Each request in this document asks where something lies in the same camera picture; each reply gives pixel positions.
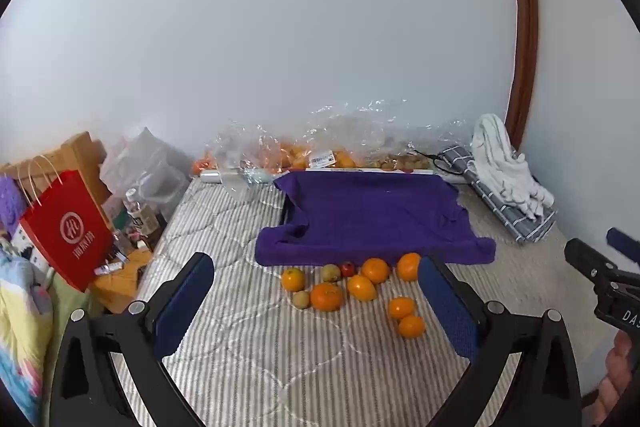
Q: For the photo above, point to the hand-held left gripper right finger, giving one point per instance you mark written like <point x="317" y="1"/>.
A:
<point x="447" y="312"/>

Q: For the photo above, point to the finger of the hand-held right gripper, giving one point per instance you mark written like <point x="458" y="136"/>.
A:
<point x="622" y="241"/>
<point x="582" y="257"/>

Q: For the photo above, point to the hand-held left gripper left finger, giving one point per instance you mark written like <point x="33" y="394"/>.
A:
<point x="182" y="302"/>

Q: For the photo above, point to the small red apple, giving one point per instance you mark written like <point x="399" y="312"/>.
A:
<point x="347" y="268"/>

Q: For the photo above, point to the brown kiwi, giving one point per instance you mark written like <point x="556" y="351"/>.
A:
<point x="331" y="272"/>
<point x="300" y="299"/>

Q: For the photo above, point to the person's right hand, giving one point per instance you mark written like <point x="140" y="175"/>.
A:
<point x="617" y="372"/>

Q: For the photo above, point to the wooden nightstand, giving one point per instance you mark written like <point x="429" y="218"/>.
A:
<point x="125" y="277"/>

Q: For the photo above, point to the grey plaid cloth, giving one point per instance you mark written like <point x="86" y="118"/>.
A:
<point x="500" y="207"/>

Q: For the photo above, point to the clear plastic bottle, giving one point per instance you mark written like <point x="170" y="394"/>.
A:
<point x="134" y="207"/>

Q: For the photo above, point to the white cloth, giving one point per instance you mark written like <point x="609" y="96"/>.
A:
<point x="505" y="167"/>

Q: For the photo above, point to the purple towel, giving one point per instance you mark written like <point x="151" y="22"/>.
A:
<point x="370" y="217"/>

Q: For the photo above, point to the grey striped mattress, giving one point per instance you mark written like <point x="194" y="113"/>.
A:
<point x="300" y="357"/>

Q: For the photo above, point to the cling film roll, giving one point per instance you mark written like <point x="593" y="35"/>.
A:
<point x="220" y="177"/>

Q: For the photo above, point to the translucent plastic bag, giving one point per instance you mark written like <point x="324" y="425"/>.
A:
<point x="142" y="172"/>

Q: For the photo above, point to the red paper bag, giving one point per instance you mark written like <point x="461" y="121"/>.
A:
<point x="65" y="232"/>

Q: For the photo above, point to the loose reddish orange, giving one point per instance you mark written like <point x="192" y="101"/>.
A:
<point x="200" y="166"/>

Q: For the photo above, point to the colourful blanket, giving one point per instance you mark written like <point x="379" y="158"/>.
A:
<point x="20" y="322"/>

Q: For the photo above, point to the clear plastic bag of kiwis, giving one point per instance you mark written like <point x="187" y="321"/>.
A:
<point x="400" y="152"/>

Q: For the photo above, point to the clear plastic bag of oranges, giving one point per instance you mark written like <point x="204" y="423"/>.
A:
<point x="280" y="147"/>

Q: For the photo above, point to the purple fuzzy item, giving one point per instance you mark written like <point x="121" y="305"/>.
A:
<point x="10" y="202"/>

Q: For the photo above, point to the wooden furniture frame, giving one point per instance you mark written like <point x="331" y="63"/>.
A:
<point x="75" y="157"/>

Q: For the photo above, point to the brown wooden door frame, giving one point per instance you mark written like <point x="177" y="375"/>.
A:
<point x="525" y="32"/>

